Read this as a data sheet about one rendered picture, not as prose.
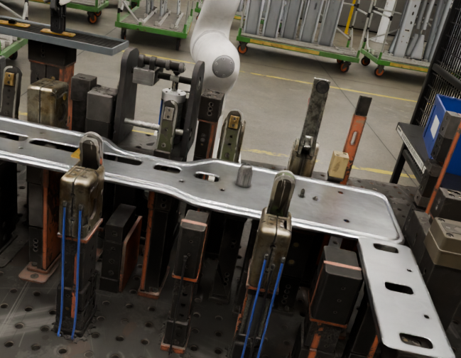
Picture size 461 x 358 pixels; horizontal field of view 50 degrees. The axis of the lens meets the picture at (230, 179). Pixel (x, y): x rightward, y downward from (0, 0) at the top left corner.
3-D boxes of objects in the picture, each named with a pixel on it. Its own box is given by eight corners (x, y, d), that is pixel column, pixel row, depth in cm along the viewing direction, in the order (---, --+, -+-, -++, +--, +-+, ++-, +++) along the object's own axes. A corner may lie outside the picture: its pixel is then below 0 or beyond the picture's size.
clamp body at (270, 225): (212, 388, 92) (246, 231, 78) (221, 343, 103) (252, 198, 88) (260, 398, 92) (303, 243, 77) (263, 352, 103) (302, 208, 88)
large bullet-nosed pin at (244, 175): (233, 192, 103) (239, 163, 100) (234, 185, 106) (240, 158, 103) (248, 195, 103) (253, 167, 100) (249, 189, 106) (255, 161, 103)
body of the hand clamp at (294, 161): (262, 273, 128) (293, 149, 113) (263, 258, 134) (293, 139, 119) (285, 277, 128) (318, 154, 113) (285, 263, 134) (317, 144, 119)
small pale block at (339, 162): (297, 285, 125) (334, 155, 110) (297, 277, 129) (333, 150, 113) (310, 288, 125) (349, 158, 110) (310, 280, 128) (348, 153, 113)
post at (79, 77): (65, 218, 135) (70, 75, 118) (72, 209, 140) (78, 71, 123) (82, 221, 135) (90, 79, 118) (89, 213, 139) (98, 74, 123)
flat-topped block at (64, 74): (28, 190, 145) (27, 35, 126) (40, 179, 152) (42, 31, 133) (60, 197, 145) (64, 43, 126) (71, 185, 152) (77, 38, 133)
